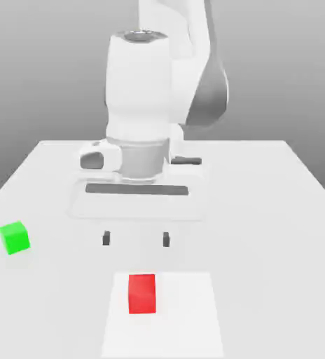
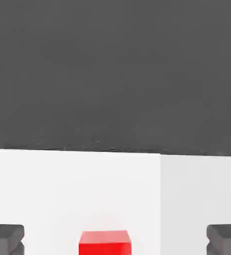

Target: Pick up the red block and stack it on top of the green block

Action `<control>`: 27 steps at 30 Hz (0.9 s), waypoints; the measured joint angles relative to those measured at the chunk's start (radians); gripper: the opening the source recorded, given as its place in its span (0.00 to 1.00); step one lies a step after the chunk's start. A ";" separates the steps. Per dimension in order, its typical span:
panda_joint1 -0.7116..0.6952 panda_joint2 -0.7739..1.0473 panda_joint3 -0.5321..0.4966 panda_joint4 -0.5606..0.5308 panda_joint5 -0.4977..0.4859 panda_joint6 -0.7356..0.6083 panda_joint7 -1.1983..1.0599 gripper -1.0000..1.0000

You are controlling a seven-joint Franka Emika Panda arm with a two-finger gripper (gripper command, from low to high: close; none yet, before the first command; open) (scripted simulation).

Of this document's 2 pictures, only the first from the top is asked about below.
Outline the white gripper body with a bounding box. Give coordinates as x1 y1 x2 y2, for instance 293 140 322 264
66 171 206 222

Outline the small red cube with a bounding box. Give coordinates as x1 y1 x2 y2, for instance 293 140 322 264
127 273 157 315

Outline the small green cube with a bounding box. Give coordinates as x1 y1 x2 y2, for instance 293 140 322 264
0 220 32 256

